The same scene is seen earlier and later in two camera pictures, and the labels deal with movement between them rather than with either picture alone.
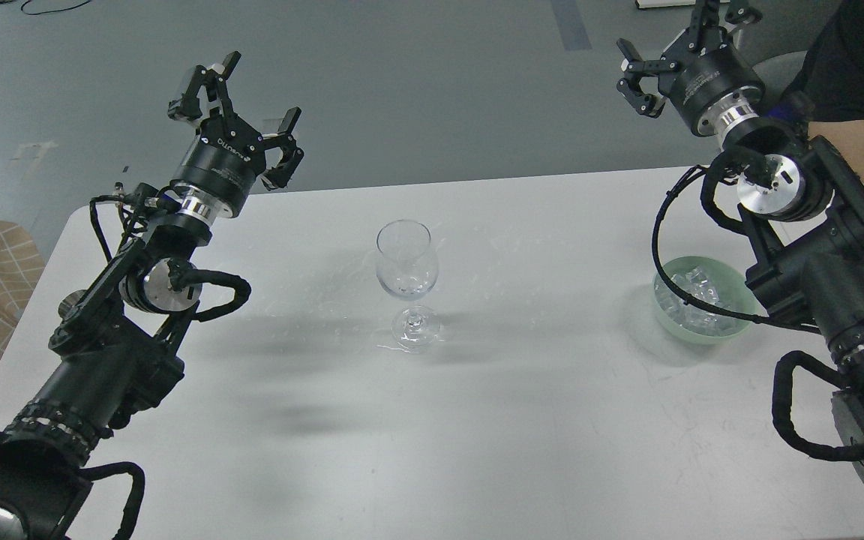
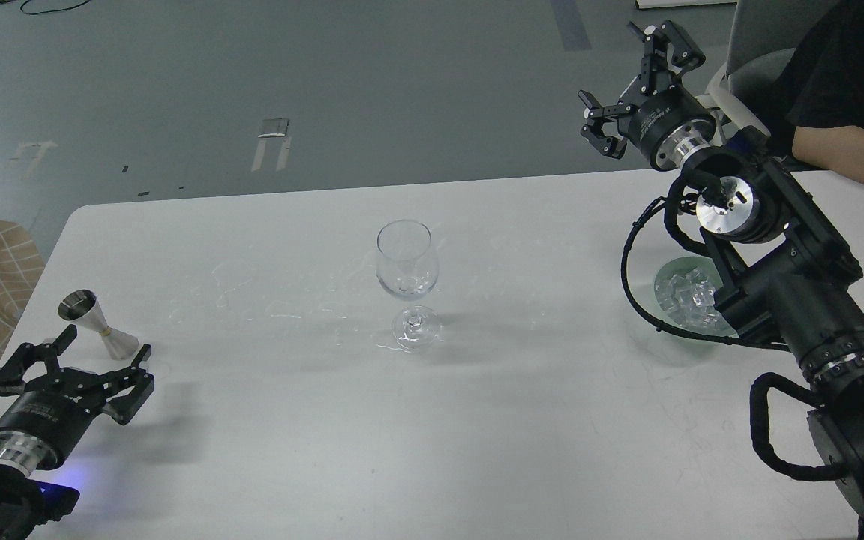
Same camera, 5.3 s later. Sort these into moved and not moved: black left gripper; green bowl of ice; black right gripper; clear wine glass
Moved: black left gripper; black right gripper
Not moved: clear wine glass; green bowl of ice
